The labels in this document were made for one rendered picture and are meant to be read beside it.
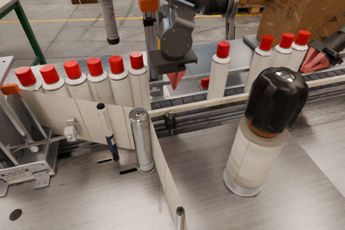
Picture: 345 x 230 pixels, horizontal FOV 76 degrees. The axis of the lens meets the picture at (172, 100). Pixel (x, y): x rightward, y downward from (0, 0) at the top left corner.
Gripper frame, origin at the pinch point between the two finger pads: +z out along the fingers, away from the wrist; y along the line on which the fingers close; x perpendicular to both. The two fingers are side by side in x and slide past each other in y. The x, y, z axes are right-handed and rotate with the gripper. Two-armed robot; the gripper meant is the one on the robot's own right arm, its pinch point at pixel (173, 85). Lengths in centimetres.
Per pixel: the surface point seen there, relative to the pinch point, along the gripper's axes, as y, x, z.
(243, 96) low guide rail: 23.1, 2.1, 10.6
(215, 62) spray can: 13.3, 4.8, -1.9
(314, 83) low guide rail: 50, 2, 11
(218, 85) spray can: 14.7, 3.5, 5.6
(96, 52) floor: -43, 212, 101
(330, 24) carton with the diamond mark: 71, 24, 2
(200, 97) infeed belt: 11.5, 8.5, 13.8
